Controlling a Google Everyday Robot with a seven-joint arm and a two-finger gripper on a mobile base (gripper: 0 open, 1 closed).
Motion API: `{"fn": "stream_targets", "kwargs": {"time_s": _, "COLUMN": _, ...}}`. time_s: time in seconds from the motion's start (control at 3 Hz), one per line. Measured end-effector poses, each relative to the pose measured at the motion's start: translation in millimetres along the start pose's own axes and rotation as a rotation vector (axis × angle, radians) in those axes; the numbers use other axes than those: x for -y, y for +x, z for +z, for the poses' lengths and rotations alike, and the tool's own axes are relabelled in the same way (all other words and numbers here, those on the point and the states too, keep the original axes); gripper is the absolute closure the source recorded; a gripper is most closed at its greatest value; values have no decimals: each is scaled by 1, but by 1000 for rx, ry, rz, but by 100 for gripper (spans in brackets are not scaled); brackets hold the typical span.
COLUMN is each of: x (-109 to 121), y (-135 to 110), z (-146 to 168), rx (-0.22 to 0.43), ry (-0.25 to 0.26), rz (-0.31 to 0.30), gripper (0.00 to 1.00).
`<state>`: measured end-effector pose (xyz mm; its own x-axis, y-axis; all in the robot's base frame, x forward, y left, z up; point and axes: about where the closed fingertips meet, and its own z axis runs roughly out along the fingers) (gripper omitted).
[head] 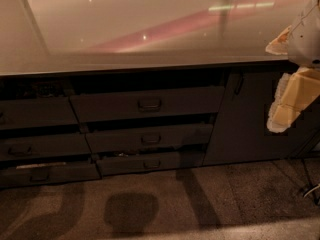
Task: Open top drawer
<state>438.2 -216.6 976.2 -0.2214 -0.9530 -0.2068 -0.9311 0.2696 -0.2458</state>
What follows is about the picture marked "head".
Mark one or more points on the dark grey cabinet door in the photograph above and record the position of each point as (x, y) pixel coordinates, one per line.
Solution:
(240, 133)

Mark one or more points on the dark grey drawer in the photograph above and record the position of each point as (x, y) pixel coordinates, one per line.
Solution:
(150, 162)
(69, 172)
(150, 137)
(29, 113)
(43, 147)
(145, 104)

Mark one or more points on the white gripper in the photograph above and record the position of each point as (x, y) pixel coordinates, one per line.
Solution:
(306, 39)

